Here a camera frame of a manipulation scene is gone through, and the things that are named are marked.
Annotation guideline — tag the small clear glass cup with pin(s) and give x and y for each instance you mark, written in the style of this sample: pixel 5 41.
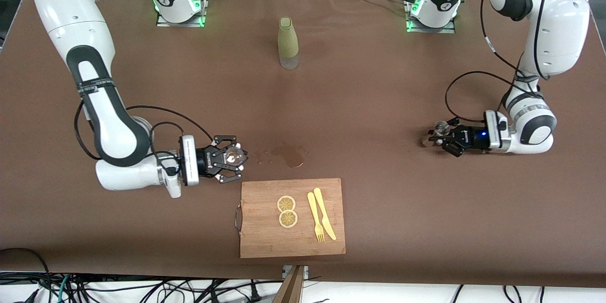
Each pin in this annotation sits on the small clear glass cup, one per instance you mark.
pixel 235 155

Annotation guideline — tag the brown table cover sheet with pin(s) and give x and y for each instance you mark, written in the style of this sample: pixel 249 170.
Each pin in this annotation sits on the brown table cover sheet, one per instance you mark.
pixel 426 222

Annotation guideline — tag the lemon slice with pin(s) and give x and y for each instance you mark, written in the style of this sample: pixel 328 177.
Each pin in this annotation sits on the lemon slice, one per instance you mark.
pixel 288 219
pixel 286 203

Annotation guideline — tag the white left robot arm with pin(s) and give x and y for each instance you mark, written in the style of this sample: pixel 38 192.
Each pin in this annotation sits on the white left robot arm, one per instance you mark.
pixel 554 19

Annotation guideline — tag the yellow plastic fork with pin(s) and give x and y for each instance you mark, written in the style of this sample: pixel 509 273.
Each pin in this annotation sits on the yellow plastic fork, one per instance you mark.
pixel 315 218

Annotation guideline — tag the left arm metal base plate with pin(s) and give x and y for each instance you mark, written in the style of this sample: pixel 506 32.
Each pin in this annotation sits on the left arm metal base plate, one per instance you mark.
pixel 431 30

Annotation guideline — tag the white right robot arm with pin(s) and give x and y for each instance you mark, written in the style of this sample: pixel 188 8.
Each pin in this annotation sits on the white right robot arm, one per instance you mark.
pixel 71 19

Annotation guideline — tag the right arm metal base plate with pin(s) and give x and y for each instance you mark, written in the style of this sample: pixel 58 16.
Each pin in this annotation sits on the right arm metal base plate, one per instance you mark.
pixel 180 24

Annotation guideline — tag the wooden cutting board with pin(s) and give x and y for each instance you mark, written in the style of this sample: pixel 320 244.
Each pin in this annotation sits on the wooden cutting board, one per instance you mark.
pixel 265 236

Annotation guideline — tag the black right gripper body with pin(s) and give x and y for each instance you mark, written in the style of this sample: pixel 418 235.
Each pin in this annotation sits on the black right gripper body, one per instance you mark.
pixel 206 159

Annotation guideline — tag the metal double jigger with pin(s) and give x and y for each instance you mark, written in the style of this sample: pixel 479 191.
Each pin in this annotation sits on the metal double jigger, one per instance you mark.
pixel 442 128

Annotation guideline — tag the small metal bracket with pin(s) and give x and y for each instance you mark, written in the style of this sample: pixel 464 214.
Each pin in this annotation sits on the small metal bracket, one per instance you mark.
pixel 305 270

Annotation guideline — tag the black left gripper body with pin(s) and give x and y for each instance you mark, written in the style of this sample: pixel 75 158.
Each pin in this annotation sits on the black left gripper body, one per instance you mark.
pixel 468 138

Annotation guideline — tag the yellow plastic knife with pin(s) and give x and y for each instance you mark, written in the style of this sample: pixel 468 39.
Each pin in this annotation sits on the yellow plastic knife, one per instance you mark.
pixel 323 210

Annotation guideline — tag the wooden beam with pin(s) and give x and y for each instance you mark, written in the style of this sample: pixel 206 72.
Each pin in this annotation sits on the wooden beam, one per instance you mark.
pixel 291 289

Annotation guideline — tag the green sleeved glass bottle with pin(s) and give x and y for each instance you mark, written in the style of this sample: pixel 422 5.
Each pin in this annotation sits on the green sleeved glass bottle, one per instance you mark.
pixel 288 40

